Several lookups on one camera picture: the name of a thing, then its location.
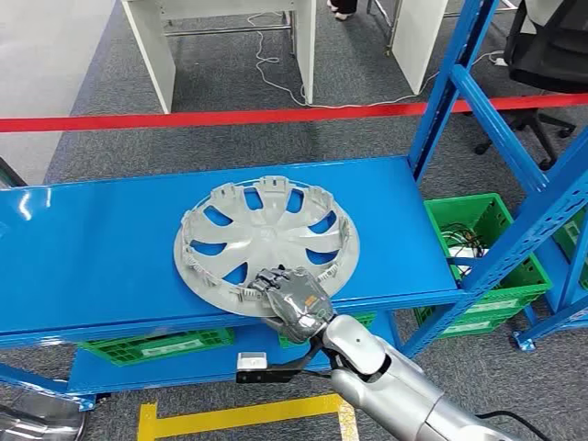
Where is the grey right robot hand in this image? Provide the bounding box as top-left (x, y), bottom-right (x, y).
top-left (248, 266), bottom-right (336, 344)

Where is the grey plastic wheel hubcap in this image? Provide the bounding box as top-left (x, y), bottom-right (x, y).
top-left (174, 175), bottom-right (362, 319)

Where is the blue metal shelf rack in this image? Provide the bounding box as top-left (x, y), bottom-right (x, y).
top-left (512, 207), bottom-right (588, 355)
top-left (0, 0), bottom-right (588, 415)

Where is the yellow floor tape outline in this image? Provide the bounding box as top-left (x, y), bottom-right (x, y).
top-left (137, 394), bottom-right (360, 441)

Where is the red barrier belt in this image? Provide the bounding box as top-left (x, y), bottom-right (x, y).
top-left (0, 92), bottom-right (588, 134)

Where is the open green plastic crate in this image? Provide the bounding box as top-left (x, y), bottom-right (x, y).
top-left (414, 193), bottom-right (553, 323)

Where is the person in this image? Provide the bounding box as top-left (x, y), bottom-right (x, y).
top-left (327, 0), bottom-right (359, 22)

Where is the white office desk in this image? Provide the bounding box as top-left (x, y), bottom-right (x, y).
top-left (122, 0), bottom-right (318, 115)
top-left (367, 0), bottom-right (448, 96)

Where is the black office chair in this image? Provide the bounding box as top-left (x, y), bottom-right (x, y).
top-left (473, 0), bottom-right (588, 173)

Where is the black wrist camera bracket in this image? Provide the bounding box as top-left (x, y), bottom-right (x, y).
top-left (236, 337), bottom-right (331, 386)

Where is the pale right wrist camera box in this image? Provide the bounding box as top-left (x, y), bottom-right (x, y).
top-left (236, 351), bottom-right (269, 372)

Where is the black cable bundle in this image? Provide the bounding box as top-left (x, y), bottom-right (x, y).
top-left (439, 222), bottom-right (487, 260)

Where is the thin white floor cable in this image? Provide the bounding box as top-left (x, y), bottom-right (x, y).
top-left (247, 12), bottom-right (506, 111)

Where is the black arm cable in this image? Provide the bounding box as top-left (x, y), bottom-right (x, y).
top-left (476, 411), bottom-right (550, 441)

